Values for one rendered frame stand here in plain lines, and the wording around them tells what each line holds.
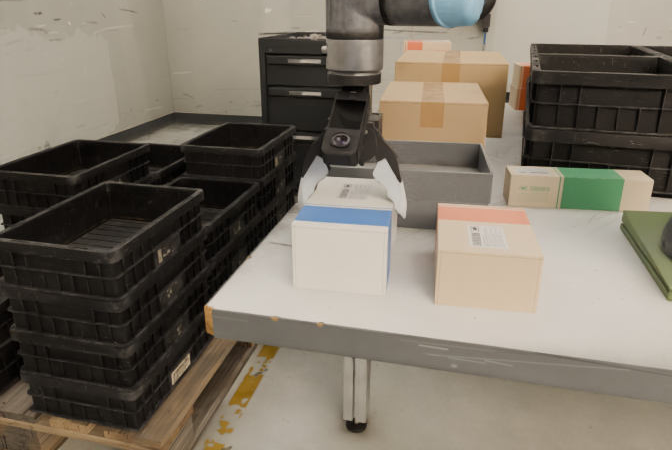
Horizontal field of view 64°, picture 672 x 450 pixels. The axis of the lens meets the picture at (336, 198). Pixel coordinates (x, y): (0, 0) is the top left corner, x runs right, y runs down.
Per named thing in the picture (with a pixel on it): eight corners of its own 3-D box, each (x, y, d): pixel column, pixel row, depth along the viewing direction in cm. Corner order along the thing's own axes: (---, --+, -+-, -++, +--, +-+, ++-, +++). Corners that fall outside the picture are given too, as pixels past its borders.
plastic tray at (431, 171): (479, 168, 103) (481, 143, 102) (490, 204, 85) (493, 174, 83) (340, 162, 107) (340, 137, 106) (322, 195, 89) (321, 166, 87)
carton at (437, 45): (447, 61, 196) (448, 40, 194) (449, 65, 185) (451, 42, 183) (403, 61, 198) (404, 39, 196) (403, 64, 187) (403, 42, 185)
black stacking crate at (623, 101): (700, 145, 96) (716, 80, 92) (526, 133, 105) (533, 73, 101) (654, 107, 131) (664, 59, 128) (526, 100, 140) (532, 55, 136)
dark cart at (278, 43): (349, 224, 272) (351, 39, 242) (266, 216, 282) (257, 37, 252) (370, 187, 327) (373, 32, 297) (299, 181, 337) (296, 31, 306)
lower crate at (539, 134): (688, 203, 100) (703, 140, 96) (518, 186, 109) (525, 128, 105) (646, 150, 135) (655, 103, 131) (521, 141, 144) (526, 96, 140)
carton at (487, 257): (536, 313, 64) (544, 257, 62) (434, 304, 66) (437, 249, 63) (517, 255, 79) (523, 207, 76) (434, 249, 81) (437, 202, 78)
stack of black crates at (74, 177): (97, 317, 165) (72, 177, 149) (14, 306, 171) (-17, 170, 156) (165, 260, 201) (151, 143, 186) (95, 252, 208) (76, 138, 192)
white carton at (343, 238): (385, 296, 68) (387, 230, 65) (293, 287, 70) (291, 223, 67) (396, 233, 87) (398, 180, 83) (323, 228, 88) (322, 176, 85)
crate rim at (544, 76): (715, 91, 93) (718, 77, 92) (531, 83, 102) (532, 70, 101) (663, 67, 128) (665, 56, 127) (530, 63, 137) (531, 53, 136)
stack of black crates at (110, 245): (140, 438, 119) (111, 253, 104) (25, 415, 126) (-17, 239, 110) (218, 336, 156) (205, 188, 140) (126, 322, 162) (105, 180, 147)
